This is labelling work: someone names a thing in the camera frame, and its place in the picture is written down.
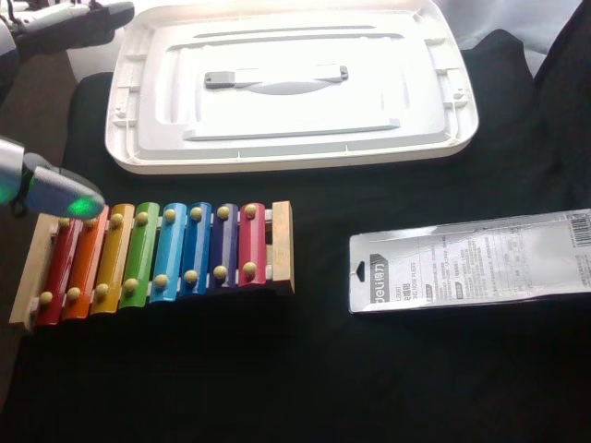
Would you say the white plastic box lid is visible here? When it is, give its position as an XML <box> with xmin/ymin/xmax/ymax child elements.
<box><xmin>104</xmin><ymin>0</ymin><xmax>480</xmax><ymax>176</ymax></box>

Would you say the rainbow wooden xylophone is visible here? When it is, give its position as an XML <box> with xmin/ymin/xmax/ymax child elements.
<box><xmin>8</xmin><ymin>200</ymin><xmax>296</xmax><ymax>332</ymax></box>

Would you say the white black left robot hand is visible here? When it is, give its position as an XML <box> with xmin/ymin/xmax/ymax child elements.
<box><xmin>0</xmin><ymin>0</ymin><xmax>136</xmax><ymax>51</ymax></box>

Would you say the silver deli blister pack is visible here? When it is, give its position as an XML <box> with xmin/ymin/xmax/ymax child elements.
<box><xmin>348</xmin><ymin>208</ymin><xmax>591</xmax><ymax>315</ymax></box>

